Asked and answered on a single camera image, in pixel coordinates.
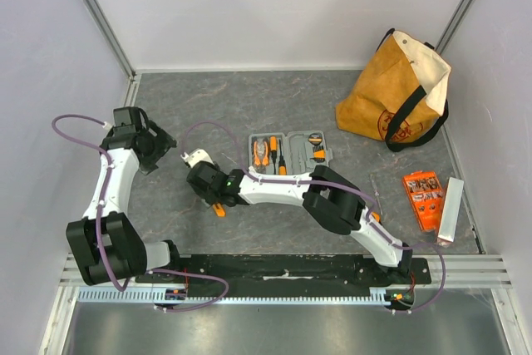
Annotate orange printed box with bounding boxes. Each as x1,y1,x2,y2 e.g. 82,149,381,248
402,170,444,232

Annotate round black orange tape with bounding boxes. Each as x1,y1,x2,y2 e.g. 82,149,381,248
308,132,323,145

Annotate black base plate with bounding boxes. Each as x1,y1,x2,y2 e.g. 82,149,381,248
135,253,432,288

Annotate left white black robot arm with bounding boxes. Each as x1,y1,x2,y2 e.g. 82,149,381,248
66,106,183,286

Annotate brown canvas tote bag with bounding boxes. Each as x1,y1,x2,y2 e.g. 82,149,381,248
335,28,451,152

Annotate orange tape measure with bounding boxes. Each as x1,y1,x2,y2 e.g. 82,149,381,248
372,212,381,223

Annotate orange handled pliers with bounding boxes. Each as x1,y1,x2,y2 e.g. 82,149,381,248
253,139,269,173

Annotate orange black screwdriver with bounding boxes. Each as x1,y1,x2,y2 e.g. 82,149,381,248
278,140,287,175
269,136,278,175

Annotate grey plastic tool case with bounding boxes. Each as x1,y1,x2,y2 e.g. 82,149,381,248
248,130,333,175

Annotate blue grey cable duct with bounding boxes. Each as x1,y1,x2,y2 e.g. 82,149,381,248
77,286,394,304

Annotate orange utility knife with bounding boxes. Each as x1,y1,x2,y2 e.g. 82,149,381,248
212,204,226,218

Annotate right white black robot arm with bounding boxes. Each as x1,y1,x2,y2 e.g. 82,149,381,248
186,160,412,284

